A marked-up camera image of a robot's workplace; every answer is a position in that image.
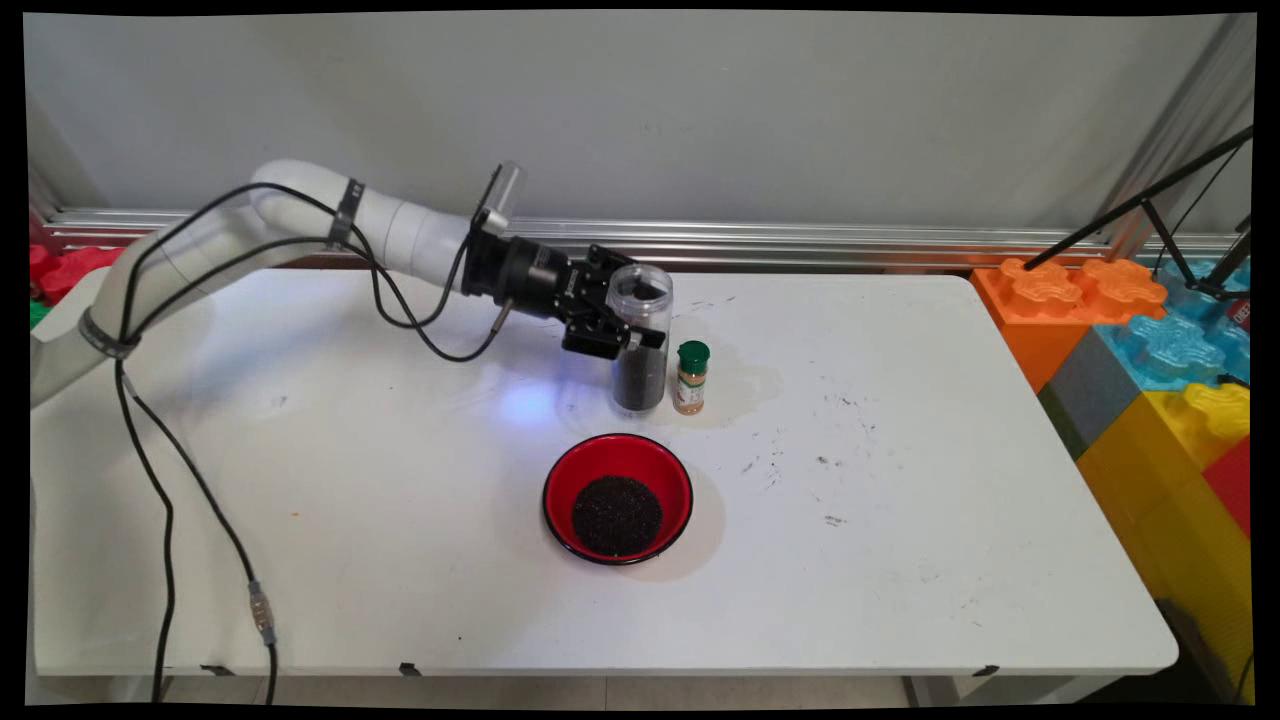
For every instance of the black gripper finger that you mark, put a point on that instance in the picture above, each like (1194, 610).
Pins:
(610, 265)
(595, 335)

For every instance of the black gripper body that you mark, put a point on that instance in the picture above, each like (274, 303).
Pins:
(530, 280)

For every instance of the clear plastic jar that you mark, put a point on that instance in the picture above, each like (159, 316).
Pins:
(640, 385)

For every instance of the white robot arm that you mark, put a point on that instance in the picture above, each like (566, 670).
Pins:
(400, 235)

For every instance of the small spice bottle green cap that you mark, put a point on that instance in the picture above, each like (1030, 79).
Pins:
(690, 385)

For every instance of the red bowl black rim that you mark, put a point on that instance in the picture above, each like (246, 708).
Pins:
(600, 460)

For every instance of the black seed pile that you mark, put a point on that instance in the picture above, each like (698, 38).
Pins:
(617, 515)

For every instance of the orange toy block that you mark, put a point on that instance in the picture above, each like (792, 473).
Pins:
(1040, 330)

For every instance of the red toy block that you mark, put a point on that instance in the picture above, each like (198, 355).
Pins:
(70, 270)
(1232, 485)

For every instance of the black tripod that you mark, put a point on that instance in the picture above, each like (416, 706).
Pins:
(1100, 224)

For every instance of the green toy block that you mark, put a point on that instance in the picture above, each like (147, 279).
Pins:
(38, 315)

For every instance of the grey toy block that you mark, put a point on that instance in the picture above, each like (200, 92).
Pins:
(1090, 395)

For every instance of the translucent blue toy block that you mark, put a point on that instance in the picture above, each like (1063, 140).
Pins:
(1170, 350)

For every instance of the red cracker box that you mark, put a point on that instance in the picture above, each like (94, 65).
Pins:
(1240, 317)

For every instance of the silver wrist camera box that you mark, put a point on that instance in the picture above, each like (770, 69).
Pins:
(505, 190)

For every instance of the horizontal aluminium rail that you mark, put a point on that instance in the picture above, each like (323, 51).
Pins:
(800, 245)

